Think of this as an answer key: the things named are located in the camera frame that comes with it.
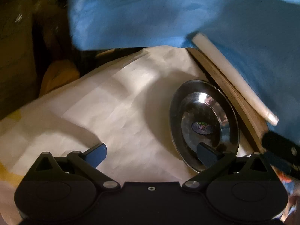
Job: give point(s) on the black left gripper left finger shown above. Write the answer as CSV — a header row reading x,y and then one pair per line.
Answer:
x,y
75,172

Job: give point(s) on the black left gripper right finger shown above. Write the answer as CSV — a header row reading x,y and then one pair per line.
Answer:
x,y
226,171

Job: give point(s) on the small steel plate with sticker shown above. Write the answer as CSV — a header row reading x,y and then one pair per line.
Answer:
x,y
201,113

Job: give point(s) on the wooden cutting board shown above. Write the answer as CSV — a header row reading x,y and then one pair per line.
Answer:
x,y
252,121

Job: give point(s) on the cream paper sheet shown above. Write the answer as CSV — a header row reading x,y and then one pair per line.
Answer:
x,y
124,104

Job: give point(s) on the blue cloth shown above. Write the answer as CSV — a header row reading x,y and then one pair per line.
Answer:
x,y
259,37

